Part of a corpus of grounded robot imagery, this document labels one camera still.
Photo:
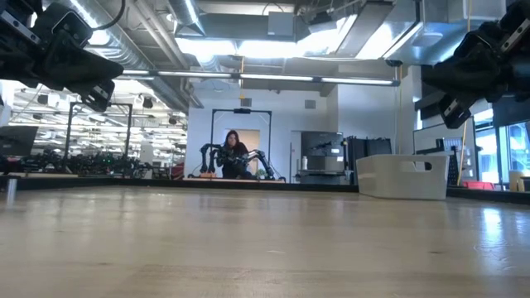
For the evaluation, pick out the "white plastic bin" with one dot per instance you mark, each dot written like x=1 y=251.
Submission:
x=393 y=182

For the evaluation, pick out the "white bottle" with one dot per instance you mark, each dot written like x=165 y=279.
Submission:
x=304 y=162

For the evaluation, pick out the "grey metal cabinet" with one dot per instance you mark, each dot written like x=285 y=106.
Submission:
x=323 y=155

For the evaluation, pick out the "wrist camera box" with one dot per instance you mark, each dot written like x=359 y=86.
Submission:
x=68 y=27
x=478 y=43

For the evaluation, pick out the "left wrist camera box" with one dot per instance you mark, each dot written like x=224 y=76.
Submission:
x=68 y=27

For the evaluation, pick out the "red bin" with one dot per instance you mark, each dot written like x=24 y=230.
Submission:
x=478 y=185

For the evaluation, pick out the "black cabinet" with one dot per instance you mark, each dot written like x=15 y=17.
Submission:
x=368 y=151

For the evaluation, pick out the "black monitor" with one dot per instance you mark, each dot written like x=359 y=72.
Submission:
x=16 y=140

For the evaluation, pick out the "silver ventilation duct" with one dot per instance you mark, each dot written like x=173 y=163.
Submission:
x=124 y=49

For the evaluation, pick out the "black background robot arm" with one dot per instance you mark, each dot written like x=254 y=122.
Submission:
x=265 y=163
x=205 y=157

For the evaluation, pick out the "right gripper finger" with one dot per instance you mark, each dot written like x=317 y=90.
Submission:
x=459 y=76
x=455 y=113

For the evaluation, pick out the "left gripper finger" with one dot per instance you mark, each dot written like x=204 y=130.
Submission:
x=83 y=68
x=99 y=97

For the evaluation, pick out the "yellow container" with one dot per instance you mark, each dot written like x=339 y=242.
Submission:
x=515 y=180

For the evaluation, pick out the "long ceiling light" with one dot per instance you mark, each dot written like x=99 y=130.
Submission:
x=256 y=77

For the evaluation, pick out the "dark background rig frame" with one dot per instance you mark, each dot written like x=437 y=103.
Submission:
x=68 y=132

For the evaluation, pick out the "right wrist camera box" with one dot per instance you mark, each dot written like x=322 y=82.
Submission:
x=478 y=43

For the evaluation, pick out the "black table frame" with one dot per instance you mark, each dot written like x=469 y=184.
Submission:
x=124 y=182

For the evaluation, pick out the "black background rig frame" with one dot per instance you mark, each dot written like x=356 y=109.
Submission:
x=212 y=132

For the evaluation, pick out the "person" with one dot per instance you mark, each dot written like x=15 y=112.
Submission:
x=235 y=145

